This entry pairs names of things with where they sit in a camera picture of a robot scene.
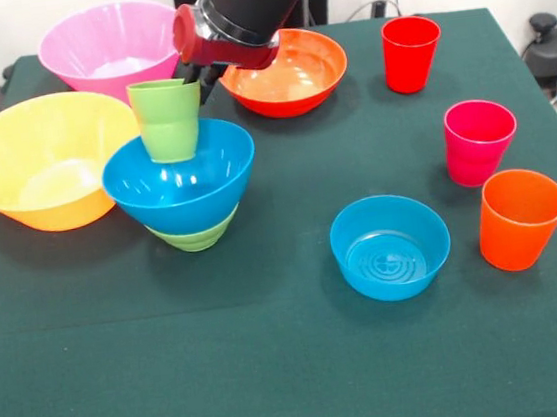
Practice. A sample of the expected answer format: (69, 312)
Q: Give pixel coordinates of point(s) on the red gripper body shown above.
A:
(231, 55)

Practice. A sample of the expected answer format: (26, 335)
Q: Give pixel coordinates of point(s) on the small green plastic bowl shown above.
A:
(194, 238)

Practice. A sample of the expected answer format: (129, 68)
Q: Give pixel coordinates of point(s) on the orange-red plastic bowl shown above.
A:
(304, 80)

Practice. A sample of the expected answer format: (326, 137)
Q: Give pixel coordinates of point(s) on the orange plastic cup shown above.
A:
(514, 242)

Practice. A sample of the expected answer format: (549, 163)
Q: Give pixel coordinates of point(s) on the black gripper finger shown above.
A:
(208, 83)
(190, 74)

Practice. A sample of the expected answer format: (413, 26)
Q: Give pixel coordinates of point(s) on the large yellow-orange plastic bowl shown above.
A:
(25, 147)

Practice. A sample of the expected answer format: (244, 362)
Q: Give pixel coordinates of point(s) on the small ringed blue bowl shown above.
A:
(390, 261)

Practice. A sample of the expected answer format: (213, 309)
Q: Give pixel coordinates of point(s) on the magenta plastic cup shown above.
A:
(474, 161)

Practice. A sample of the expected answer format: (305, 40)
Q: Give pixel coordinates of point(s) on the dark green tablecloth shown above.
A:
(277, 369)

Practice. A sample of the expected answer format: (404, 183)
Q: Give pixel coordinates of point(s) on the red plastic cup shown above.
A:
(410, 62)

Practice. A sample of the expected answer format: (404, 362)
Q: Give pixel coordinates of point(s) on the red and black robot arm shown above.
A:
(255, 0)

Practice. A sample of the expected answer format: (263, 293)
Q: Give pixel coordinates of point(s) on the large pink plastic bowl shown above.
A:
(107, 77)

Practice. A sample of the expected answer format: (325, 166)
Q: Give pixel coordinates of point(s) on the green plastic cup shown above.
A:
(168, 125)

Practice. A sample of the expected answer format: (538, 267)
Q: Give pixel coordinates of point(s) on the large smooth blue bowl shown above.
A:
(182, 204)

